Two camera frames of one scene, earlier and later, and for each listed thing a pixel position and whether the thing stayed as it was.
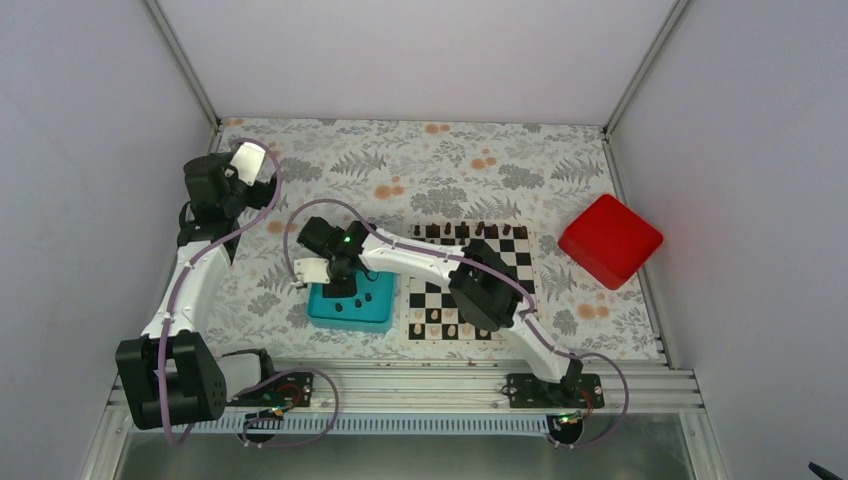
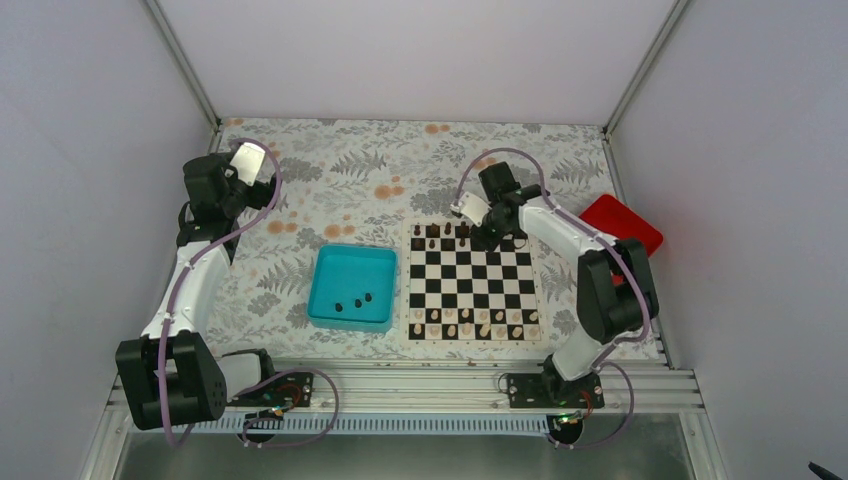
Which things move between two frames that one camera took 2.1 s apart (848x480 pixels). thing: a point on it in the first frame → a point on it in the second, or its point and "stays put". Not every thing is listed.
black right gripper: [346, 290] → [486, 241]
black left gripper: [260, 199] stays put
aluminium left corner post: [179, 56] stays put
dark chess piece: [462, 231] stays put
